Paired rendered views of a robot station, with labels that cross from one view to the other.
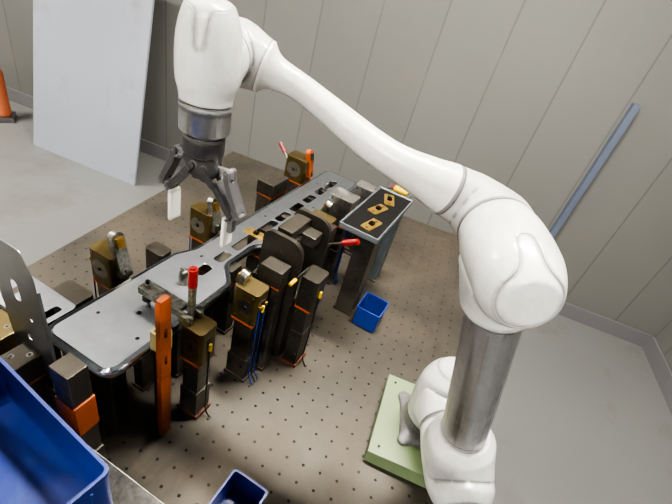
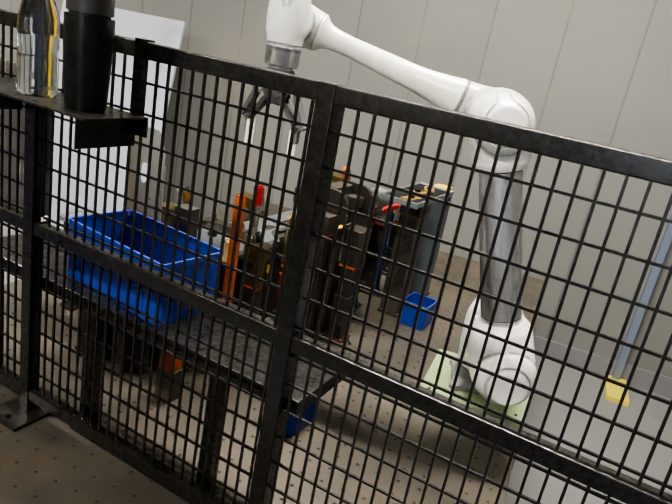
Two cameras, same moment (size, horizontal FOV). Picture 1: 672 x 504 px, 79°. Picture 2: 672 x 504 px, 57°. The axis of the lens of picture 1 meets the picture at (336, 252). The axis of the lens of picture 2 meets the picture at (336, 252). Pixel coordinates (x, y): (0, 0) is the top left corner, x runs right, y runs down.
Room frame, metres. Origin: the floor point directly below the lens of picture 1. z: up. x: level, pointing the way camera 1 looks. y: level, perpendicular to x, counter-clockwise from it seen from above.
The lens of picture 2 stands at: (-0.89, -0.18, 1.60)
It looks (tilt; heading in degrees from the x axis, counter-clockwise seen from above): 18 degrees down; 9
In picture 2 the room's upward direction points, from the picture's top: 11 degrees clockwise
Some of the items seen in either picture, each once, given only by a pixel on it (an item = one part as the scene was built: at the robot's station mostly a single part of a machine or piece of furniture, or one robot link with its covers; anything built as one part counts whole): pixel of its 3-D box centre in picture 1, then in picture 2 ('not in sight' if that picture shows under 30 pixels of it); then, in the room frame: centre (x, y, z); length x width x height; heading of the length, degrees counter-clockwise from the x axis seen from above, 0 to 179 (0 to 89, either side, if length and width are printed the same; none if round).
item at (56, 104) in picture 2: not in sight; (49, 75); (0.08, 0.51, 1.46); 0.36 x 0.15 x 0.18; 72
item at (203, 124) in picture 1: (205, 117); (282, 56); (0.68, 0.29, 1.55); 0.09 x 0.09 x 0.06
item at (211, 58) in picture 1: (211, 50); (289, 11); (0.70, 0.29, 1.66); 0.13 x 0.11 x 0.16; 6
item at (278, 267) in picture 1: (266, 317); (311, 276); (0.88, 0.15, 0.91); 0.07 x 0.05 x 0.42; 72
